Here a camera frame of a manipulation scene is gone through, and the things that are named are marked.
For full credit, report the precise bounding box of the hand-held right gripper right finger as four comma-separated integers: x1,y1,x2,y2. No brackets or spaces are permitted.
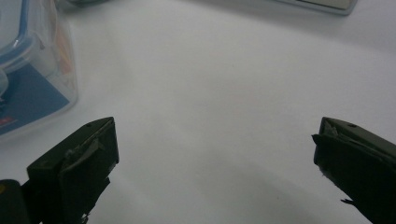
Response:
312,117,396,224

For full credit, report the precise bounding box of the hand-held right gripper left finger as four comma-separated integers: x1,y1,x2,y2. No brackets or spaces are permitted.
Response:
27,117,120,224

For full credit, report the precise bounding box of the clear plastic food container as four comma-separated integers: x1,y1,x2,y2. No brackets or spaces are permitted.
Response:
0,0,78,141

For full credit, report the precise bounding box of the white wire shelf rack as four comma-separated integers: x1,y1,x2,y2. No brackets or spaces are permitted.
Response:
274,0,359,16

